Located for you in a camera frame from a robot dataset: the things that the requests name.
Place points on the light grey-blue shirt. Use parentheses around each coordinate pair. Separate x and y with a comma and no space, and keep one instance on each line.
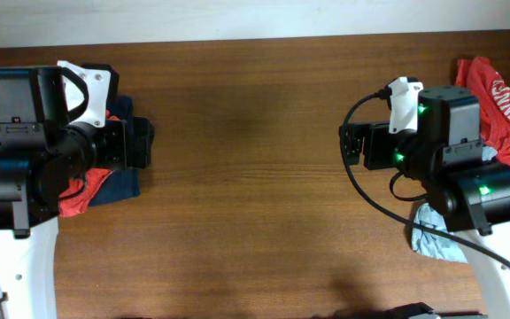
(439,168)

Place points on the orange McKinney Boyd soccer shirt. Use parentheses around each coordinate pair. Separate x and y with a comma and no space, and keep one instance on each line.
(88,187)

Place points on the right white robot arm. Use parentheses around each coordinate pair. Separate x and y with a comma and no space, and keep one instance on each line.
(434,138)

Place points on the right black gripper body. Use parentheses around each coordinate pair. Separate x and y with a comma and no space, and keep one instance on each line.
(382,145)

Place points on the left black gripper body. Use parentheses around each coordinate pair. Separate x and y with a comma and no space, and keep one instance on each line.
(113,151)

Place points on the folded navy blue garment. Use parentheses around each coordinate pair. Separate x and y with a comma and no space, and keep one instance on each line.
(122,184)

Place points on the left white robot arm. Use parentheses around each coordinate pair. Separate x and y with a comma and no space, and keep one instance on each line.
(67,140)

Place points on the red McKinney shirt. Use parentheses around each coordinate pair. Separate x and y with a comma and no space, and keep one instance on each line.
(481,78)

